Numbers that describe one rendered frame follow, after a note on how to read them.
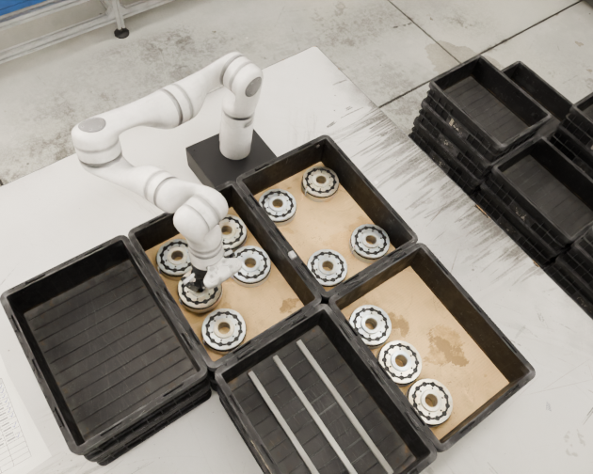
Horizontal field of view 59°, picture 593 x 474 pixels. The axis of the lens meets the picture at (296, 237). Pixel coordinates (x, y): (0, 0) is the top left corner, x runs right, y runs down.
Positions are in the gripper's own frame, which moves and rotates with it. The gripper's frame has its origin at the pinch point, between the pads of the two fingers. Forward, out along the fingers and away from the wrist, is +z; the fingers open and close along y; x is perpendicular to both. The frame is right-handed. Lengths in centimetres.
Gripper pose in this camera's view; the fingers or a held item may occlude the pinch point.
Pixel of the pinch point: (210, 281)
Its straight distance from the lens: 128.8
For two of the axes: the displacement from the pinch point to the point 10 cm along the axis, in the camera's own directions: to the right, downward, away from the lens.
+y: -7.7, 5.3, -3.6
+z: -0.8, 4.8, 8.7
